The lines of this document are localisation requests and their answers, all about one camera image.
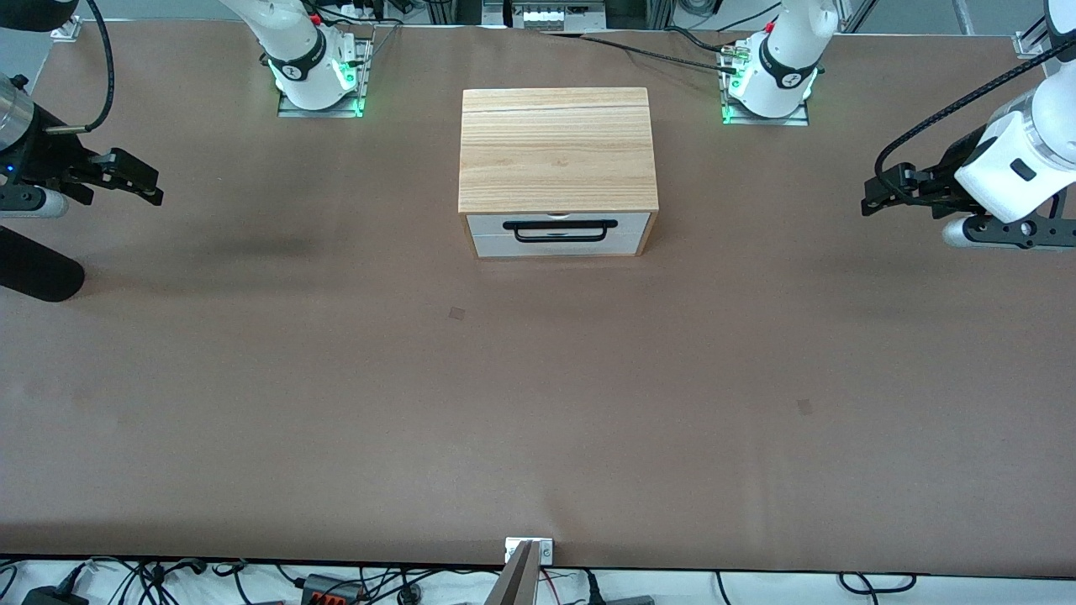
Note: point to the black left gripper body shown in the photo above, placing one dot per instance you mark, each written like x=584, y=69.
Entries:
x=943, y=181

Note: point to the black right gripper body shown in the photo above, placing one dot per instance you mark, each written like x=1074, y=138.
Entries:
x=44, y=156

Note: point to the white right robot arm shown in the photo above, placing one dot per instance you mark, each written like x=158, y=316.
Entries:
x=303, y=76

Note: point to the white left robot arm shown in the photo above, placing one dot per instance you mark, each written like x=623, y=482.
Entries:
x=777, y=76

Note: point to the light wooden drawer cabinet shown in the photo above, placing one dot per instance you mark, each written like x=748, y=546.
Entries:
x=555, y=151

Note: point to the black round-ended cylinder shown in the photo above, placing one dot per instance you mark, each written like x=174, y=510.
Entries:
x=38, y=273

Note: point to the white power strip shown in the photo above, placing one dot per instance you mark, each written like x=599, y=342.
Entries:
x=555, y=15

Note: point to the black power adapter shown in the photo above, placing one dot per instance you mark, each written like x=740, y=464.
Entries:
x=55, y=598

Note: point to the black box with orange connectors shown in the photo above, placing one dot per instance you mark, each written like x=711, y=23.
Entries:
x=332, y=591

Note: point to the grey slanted stand bar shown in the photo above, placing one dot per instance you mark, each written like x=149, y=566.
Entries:
x=517, y=584

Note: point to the black right camera mount bracket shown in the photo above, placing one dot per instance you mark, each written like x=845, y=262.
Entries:
x=21, y=195

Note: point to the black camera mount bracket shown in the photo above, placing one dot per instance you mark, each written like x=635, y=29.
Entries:
x=1021, y=228
x=21, y=195

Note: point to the black left camera mount bracket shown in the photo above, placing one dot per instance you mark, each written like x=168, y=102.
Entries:
x=1021, y=228

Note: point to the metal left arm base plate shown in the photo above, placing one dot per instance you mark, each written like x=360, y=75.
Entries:
x=799, y=119

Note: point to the metal table corner bracket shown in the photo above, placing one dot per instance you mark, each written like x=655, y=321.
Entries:
x=1027, y=44
x=65, y=29

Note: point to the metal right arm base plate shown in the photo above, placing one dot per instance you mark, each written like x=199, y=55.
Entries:
x=361, y=67

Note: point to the small metal table bracket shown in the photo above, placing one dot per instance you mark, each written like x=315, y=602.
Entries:
x=546, y=551

